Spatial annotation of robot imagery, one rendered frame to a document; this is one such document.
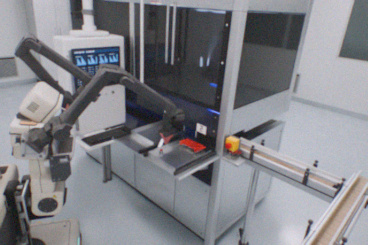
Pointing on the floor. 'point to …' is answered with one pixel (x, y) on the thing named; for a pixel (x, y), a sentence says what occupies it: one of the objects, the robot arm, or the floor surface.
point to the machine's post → (225, 114)
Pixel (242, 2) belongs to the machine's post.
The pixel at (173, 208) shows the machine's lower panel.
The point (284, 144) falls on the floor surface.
